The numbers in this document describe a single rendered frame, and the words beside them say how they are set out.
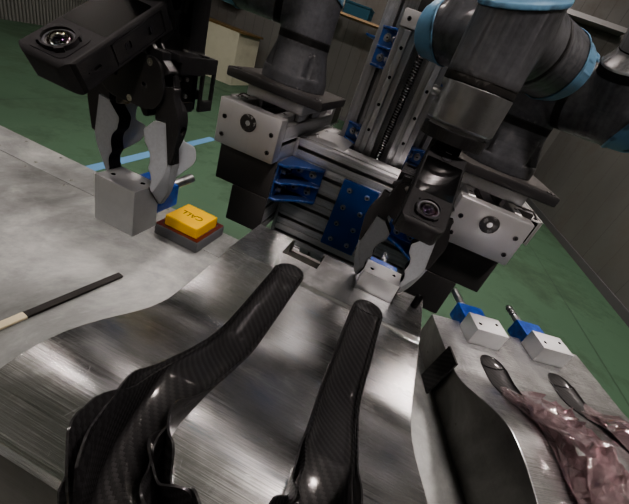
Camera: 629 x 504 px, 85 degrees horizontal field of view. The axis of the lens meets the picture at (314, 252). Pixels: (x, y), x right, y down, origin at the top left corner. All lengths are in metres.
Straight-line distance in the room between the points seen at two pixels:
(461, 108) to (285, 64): 0.51
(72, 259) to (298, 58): 0.57
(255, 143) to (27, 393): 0.58
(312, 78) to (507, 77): 0.52
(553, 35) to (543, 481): 0.39
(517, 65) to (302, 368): 0.34
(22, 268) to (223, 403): 0.36
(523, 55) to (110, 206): 0.43
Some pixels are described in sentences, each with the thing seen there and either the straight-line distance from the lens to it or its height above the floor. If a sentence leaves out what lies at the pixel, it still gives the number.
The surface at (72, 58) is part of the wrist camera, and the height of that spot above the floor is 1.07.
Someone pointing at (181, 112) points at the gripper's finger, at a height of 1.04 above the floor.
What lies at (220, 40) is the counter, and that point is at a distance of 7.16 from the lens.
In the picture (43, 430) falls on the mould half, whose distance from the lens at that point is 0.24.
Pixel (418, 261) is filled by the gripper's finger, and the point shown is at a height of 0.95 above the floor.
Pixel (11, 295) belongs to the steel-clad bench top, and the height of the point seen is 0.80.
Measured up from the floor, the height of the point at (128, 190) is 0.96.
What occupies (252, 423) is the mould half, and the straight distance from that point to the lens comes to 0.25.
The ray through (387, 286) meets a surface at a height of 0.91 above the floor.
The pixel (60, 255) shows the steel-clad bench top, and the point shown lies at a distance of 0.57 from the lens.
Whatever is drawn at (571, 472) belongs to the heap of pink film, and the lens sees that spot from 0.42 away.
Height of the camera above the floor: 1.14
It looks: 30 degrees down
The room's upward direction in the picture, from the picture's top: 21 degrees clockwise
